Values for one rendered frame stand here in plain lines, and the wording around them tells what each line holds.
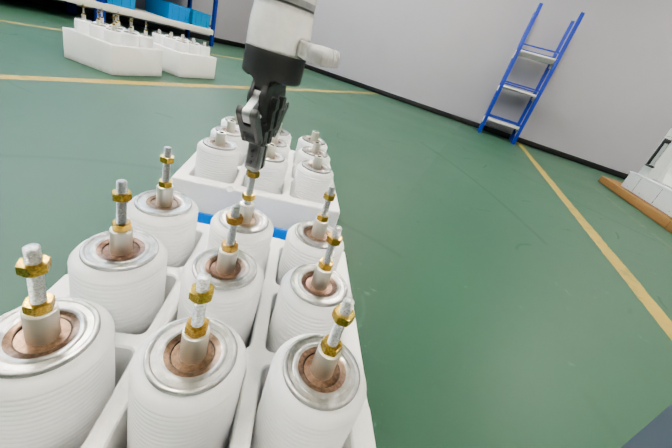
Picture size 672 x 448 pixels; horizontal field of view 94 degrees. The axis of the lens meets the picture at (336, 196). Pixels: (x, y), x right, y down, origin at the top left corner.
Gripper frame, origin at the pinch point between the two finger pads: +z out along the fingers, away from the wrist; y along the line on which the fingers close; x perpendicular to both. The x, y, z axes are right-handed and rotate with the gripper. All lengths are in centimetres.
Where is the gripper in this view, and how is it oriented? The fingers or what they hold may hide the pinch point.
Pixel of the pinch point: (256, 156)
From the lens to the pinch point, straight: 46.6
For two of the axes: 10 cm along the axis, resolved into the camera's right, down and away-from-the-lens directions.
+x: 9.4, 3.3, -0.5
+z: -2.8, 8.7, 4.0
